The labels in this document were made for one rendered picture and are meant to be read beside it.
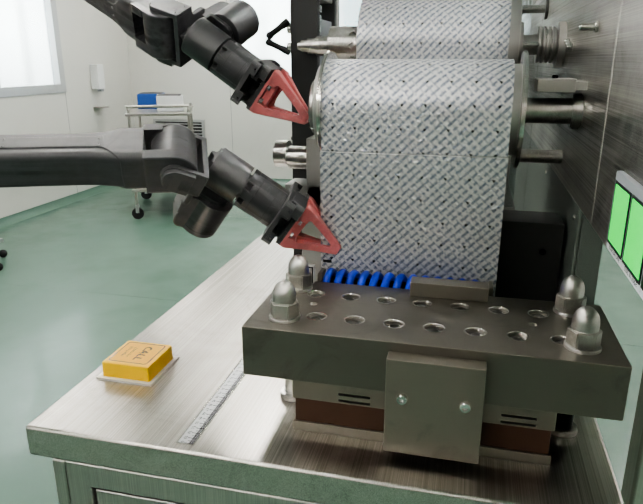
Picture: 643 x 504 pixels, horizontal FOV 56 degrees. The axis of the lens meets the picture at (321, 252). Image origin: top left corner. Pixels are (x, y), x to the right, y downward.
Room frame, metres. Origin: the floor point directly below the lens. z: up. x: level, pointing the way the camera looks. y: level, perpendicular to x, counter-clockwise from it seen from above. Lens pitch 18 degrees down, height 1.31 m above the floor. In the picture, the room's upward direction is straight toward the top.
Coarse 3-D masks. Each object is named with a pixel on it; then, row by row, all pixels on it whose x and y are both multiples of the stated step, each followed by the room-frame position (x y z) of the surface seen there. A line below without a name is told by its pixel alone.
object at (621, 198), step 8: (616, 184) 0.52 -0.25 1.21; (616, 192) 0.51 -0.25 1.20; (624, 192) 0.49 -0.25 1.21; (616, 200) 0.51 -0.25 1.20; (624, 200) 0.48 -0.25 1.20; (616, 208) 0.51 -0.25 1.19; (624, 208) 0.48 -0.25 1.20; (616, 216) 0.50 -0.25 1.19; (624, 216) 0.48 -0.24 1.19; (616, 224) 0.50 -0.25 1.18; (624, 224) 0.47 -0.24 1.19; (616, 232) 0.49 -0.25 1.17; (616, 240) 0.49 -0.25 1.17; (616, 248) 0.49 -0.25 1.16
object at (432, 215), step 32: (320, 160) 0.79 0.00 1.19; (352, 160) 0.78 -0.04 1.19; (384, 160) 0.77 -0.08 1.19; (416, 160) 0.76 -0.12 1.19; (448, 160) 0.75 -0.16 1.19; (480, 160) 0.74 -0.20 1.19; (320, 192) 0.79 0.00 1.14; (352, 192) 0.78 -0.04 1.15; (384, 192) 0.77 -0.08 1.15; (416, 192) 0.76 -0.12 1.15; (448, 192) 0.75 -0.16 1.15; (480, 192) 0.75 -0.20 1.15; (352, 224) 0.79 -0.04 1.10; (384, 224) 0.78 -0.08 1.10; (416, 224) 0.77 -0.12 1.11; (448, 224) 0.76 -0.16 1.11; (480, 224) 0.75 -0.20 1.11; (352, 256) 0.79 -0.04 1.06; (384, 256) 0.78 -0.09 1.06; (416, 256) 0.77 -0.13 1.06; (448, 256) 0.76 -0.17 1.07; (480, 256) 0.75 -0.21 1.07
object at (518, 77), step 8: (520, 64) 0.79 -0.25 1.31; (520, 72) 0.77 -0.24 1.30; (520, 80) 0.76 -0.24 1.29; (520, 88) 0.76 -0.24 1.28; (520, 96) 0.75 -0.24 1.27; (312, 104) 0.81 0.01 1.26; (520, 104) 0.75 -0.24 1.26; (312, 112) 0.81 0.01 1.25; (512, 112) 0.75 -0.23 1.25; (520, 112) 0.75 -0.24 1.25; (512, 120) 0.75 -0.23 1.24; (512, 128) 0.75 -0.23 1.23; (512, 136) 0.76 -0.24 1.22; (512, 144) 0.76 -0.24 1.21; (512, 152) 0.78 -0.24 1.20
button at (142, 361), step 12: (120, 348) 0.78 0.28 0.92; (132, 348) 0.78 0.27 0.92; (144, 348) 0.78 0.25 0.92; (156, 348) 0.78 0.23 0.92; (168, 348) 0.78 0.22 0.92; (108, 360) 0.74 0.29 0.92; (120, 360) 0.74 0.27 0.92; (132, 360) 0.74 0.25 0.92; (144, 360) 0.74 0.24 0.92; (156, 360) 0.74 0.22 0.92; (168, 360) 0.77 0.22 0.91; (108, 372) 0.73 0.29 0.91; (120, 372) 0.73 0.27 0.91; (132, 372) 0.73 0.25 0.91; (144, 372) 0.72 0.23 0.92; (156, 372) 0.74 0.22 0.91
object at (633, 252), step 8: (632, 200) 0.46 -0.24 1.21; (632, 208) 0.46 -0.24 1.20; (640, 208) 0.44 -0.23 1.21; (632, 216) 0.45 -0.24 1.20; (640, 216) 0.43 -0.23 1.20; (632, 224) 0.45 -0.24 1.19; (640, 224) 0.43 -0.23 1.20; (632, 232) 0.45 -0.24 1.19; (640, 232) 0.43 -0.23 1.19; (632, 240) 0.44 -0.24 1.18; (640, 240) 0.42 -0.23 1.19; (632, 248) 0.44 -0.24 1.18; (640, 248) 0.42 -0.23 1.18; (624, 256) 0.46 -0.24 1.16; (632, 256) 0.44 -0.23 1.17; (640, 256) 0.42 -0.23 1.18; (632, 264) 0.43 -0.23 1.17; (640, 264) 0.41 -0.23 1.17; (632, 272) 0.43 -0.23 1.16
